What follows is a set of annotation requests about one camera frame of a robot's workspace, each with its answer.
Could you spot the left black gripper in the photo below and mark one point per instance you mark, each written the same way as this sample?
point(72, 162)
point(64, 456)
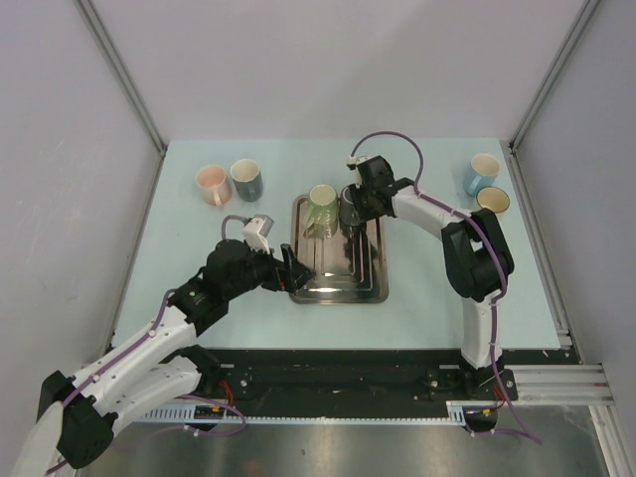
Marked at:
point(278, 271)

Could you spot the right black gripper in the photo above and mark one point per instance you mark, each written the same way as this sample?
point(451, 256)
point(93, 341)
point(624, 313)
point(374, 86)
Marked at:
point(363, 214)

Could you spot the black mug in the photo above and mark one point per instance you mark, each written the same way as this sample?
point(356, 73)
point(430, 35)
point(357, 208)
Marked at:
point(348, 214)

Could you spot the dark teal mug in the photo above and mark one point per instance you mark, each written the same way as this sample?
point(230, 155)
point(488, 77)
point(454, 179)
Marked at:
point(247, 179)

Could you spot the light blue mug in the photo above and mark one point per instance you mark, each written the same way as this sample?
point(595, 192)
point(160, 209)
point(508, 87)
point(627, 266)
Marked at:
point(482, 172)

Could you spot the pink mug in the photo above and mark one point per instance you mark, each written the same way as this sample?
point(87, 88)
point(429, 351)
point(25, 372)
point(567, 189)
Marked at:
point(214, 185)

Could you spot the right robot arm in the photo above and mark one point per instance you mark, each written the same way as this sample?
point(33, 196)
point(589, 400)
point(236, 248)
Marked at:
point(476, 255)

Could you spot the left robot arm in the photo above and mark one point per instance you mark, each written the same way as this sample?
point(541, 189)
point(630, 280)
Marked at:
point(162, 361)

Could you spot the green mug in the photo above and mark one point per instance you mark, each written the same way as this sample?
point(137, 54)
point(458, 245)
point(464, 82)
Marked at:
point(322, 213)

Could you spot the steel tray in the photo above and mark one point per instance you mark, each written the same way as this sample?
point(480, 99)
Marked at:
point(350, 264)

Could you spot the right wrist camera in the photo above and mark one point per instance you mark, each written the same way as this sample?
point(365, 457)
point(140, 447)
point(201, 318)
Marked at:
point(353, 162)

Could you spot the right aluminium frame post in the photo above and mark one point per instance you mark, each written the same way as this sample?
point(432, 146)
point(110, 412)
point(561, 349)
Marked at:
point(576, 31)

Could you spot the aluminium frame post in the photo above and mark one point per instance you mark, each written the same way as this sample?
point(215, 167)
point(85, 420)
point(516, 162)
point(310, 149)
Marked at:
point(576, 31)
point(115, 62)

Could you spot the left aluminium frame post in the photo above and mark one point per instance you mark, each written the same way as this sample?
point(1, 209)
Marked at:
point(115, 62)

